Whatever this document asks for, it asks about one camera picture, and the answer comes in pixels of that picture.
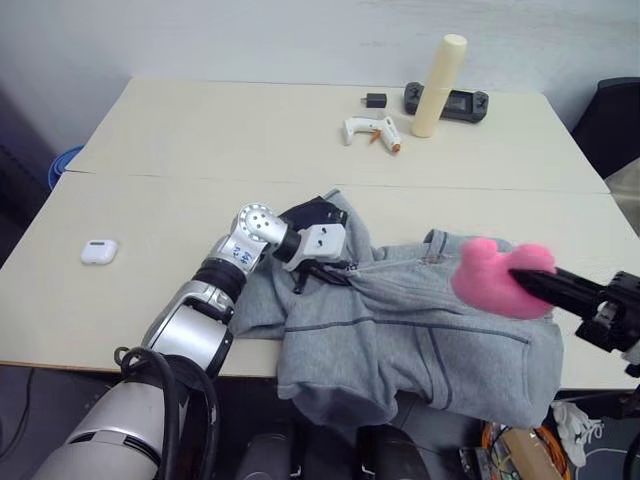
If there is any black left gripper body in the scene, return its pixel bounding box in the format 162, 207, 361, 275
277, 196, 350, 232

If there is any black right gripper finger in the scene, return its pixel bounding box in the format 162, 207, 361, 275
509, 270, 602, 318
549, 267, 613, 302

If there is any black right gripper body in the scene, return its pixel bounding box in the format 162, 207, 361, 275
574, 271, 640, 356

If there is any pink plush toy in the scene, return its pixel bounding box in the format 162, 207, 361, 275
450, 237, 558, 321

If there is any grey zip jacket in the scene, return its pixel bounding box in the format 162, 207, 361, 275
229, 187, 566, 429

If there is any white glue gun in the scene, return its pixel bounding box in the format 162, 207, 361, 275
341, 115, 404, 156

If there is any white shoe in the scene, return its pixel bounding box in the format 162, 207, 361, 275
549, 399, 606, 469

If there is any black chair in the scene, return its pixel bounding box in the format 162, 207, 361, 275
571, 76, 640, 181

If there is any brown cardboard piece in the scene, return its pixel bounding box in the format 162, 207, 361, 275
498, 428, 557, 480

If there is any cream cylindrical bottle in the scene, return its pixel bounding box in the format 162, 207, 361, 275
411, 33, 469, 140

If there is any dark rounded shape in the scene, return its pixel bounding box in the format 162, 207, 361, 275
356, 424, 427, 480
233, 432, 297, 480

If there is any black handheld controller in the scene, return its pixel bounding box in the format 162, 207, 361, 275
403, 81, 491, 123

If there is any white earbuds case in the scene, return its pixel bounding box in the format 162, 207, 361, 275
80, 239, 120, 266

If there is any blue round object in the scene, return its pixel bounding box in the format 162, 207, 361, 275
47, 144, 86, 189

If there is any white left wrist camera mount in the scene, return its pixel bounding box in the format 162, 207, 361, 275
282, 223, 347, 272

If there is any orange cable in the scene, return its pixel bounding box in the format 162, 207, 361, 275
481, 421, 572, 480

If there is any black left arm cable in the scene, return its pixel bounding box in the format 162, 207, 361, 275
113, 346, 222, 480

